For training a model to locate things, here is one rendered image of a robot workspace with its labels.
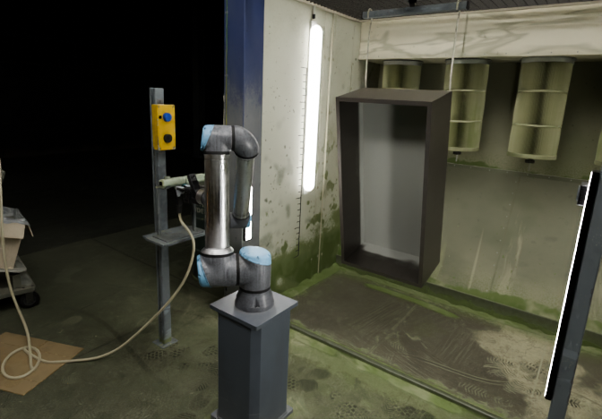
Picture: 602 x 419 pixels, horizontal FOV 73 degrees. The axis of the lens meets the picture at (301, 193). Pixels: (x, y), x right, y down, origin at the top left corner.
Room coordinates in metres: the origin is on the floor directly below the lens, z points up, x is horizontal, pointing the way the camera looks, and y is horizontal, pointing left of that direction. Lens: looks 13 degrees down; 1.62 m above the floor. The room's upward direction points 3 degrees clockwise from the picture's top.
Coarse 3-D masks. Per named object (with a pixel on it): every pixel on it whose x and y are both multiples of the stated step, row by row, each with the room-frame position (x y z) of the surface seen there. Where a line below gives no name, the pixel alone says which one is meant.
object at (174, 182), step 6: (198, 174) 2.42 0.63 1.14; (162, 180) 2.20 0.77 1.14; (168, 180) 2.22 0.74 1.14; (174, 180) 2.24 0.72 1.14; (180, 180) 2.28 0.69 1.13; (186, 180) 2.32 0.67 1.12; (198, 180) 2.38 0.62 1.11; (162, 186) 2.19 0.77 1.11; (174, 186) 2.25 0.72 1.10; (180, 198) 2.28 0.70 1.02; (180, 204) 2.28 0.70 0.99; (180, 210) 2.28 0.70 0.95
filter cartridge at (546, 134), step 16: (528, 64) 3.09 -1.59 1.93; (544, 64) 3.00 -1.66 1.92; (560, 64) 2.97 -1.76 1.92; (528, 80) 3.06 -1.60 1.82; (544, 80) 3.01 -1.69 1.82; (560, 80) 2.96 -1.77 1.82; (528, 96) 3.05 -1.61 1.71; (544, 96) 2.98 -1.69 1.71; (560, 96) 2.96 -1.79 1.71; (528, 112) 3.02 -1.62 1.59; (544, 112) 2.96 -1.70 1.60; (560, 112) 2.97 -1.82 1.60; (512, 128) 3.13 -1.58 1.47; (528, 128) 3.01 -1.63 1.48; (544, 128) 2.96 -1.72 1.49; (560, 128) 3.00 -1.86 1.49; (512, 144) 3.09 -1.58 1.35; (528, 144) 2.99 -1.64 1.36; (544, 144) 2.95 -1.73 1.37; (528, 160) 3.08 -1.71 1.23
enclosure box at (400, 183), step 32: (352, 96) 2.56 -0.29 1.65; (384, 96) 2.48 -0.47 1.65; (416, 96) 2.42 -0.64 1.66; (448, 96) 2.45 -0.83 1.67; (352, 128) 2.77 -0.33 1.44; (384, 128) 2.80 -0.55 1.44; (416, 128) 2.67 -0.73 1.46; (448, 128) 2.52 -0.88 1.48; (352, 160) 2.81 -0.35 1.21; (384, 160) 2.84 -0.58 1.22; (416, 160) 2.70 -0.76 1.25; (352, 192) 2.84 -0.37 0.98; (384, 192) 2.88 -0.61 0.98; (416, 192) 2.74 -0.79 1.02; (352, 224) 2.87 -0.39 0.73; (384, 224) 2.92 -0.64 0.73; (416, 224) 2.77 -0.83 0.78; (352, 256) 2.85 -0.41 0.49; (384, 256) 2.83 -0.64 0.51; (416, 256) 2.80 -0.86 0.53
